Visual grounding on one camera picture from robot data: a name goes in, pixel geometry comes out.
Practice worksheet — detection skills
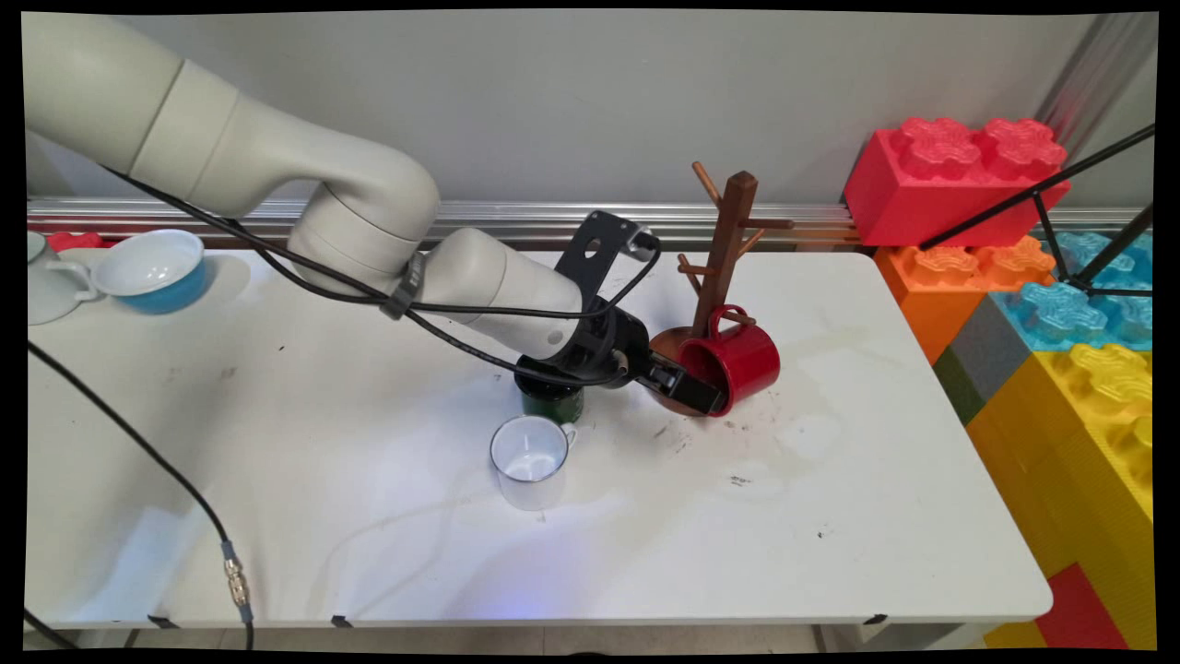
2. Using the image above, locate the aluminium frame post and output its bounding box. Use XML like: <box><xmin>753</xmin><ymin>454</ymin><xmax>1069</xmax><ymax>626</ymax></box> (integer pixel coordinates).
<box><xmin>1034</xmin><ymin>14</ymin><xmax>1155</xmax><ymax>153</ymax></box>

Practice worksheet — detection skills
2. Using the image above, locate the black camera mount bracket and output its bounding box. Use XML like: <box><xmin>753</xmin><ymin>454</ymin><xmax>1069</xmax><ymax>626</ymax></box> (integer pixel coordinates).
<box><xmin>553</xmin><ymin>210</ymin><xmax>646</xmax><ymax>303</ymax></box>

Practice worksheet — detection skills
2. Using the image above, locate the brown wooden mug tree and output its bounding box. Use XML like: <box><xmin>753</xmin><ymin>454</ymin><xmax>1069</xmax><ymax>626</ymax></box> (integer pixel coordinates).
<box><xmin>650</xmin><ymin>161</ymin><xmax>796</xmax><ymax>418</ymax></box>

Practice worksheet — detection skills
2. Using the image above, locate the white enamel mug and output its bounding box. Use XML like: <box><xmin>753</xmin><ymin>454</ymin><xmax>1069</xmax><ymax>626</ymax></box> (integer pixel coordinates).
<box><xmin>490</xmin><ymin>415</ymin><xmax>579</xmax><ymax>512</ymax></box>

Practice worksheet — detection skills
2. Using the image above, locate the blue bowl white inside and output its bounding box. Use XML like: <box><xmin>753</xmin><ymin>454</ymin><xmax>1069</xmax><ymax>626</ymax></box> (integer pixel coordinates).
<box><xmin>90</xmin><ymin>229</ymin><xmax>209</xmax><ymax>315</ymax></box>

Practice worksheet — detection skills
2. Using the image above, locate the dark green mug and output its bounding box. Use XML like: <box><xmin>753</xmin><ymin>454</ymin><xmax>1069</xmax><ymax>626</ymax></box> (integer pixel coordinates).
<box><xmin>514</xmin><ymin>358</ymin><xmax>585</xmax><ymax>424</ymax></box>

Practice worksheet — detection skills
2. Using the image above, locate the white cup with handle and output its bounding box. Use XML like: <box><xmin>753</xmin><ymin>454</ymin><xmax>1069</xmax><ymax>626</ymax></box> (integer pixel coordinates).
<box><xmin>26</xmin><ymin>231</ymin><xmax>98</xmax><ymax>326</ymax></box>

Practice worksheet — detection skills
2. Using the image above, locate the green giant building block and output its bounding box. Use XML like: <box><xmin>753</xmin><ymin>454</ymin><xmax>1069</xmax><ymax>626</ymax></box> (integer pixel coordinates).
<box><xmin>933</xmin><ymin>346</ymin><xmax>987</xmax><ymax>425</ymax></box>

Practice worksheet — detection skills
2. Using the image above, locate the yellow giant building block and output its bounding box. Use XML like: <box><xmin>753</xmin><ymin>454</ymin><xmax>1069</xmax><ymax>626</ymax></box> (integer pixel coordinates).
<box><xmin>966</xmin><ymin>343</ymin><xmax>1155</xmax><ymax>651</ymax></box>

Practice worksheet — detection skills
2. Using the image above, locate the grey cable strap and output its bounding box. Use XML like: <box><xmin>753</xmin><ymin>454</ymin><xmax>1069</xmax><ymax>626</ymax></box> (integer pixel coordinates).
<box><xmin>380</xmin><ymin>251</ymin><xmax>428</xmax><ymax>322</ymax></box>

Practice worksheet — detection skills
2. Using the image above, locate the red giant building block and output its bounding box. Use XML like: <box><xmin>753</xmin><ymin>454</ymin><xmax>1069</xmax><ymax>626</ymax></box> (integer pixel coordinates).
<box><xmin>844</xmin><ymin>116</ymin><xmax>1072</xmax><ymax>248</ymax></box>

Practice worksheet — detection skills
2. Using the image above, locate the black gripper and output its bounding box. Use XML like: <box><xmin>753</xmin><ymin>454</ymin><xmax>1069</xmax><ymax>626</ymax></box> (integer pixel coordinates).
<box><xmin>551</xmin><ymin>300</ymin><xmax>726</xmax><ymax>416</ymax></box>

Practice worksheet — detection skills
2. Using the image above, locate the red mug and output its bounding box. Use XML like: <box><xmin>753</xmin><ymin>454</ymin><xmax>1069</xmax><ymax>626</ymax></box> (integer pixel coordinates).
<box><xmin>678</xmin><ymin>304</ymin><xmax>782</xmax><ymax>418</ymax></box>

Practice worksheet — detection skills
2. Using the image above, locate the orange giant building block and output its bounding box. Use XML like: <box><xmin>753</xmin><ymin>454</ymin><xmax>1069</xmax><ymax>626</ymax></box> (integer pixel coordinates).
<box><xmin>874</xmin><ymin>235</ymin><xmax>1056</xmax><ymax>365</ymax></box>

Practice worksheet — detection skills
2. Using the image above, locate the light blue giant building block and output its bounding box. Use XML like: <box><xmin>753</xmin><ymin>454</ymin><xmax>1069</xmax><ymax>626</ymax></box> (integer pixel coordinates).
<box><xmin>991</xmin><ymin>231</ymin><xmax>1153</xmax><ymax>353</ymax></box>

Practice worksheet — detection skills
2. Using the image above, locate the black tripod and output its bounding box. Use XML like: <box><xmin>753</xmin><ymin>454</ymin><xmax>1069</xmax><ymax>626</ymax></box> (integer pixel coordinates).
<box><xmin>919</xmin><ymin>124</ymin><xmax>1155</xmax><ymax>298</ymax></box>

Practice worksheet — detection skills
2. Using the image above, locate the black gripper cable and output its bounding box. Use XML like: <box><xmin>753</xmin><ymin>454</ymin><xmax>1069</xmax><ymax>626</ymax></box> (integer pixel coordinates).
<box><xmin>101</xmin><ymin>166</ymin><xmax>663</xmax><ymax>388</ymax></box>

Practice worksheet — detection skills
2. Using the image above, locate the aluminium rail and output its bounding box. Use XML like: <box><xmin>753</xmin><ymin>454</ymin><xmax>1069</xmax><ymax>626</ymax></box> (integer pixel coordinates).
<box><xmin>28</xmin><ymin>196</ymin><xmax>1153</xmax><ymax>252</ymax></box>

